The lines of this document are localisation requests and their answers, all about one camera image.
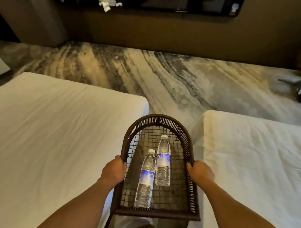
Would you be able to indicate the clear plastic water bottle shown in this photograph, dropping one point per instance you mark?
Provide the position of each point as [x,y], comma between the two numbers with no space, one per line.
[145,179]
[163,162]

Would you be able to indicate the white bed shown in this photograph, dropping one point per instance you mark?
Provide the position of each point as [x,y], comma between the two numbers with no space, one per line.
[58,141]
[251,169]

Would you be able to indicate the person's right hand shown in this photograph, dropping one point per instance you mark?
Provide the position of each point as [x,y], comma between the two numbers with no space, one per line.
[200,172]

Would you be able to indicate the white card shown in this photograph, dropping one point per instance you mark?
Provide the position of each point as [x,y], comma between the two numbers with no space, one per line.
[234,8]

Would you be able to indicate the person's left hand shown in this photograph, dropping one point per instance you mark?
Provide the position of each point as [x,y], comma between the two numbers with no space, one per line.
[113,169]

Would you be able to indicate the person's left forearm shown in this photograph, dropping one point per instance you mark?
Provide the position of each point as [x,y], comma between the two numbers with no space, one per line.
[81,204]

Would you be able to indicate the dark wall-mounted desk shelf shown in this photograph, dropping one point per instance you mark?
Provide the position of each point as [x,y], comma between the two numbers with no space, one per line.
[183,5]

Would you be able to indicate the dark chair base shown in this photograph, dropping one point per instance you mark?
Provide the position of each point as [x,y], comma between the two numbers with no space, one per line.
[291,84]

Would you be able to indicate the person's left thumb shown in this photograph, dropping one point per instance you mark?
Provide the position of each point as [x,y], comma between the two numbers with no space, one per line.
[121,160]

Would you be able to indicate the crumpled white paper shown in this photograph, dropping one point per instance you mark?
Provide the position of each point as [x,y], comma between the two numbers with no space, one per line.
[107,4]

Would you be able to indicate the person's right thumb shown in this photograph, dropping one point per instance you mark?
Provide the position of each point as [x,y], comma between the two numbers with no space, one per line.
[189,169]

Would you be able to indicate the dark brown wicker basket tray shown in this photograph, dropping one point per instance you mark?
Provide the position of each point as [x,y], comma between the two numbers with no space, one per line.
[162,195]

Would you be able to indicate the person's right forearm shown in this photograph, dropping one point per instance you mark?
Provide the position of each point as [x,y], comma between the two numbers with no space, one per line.
[231,205]

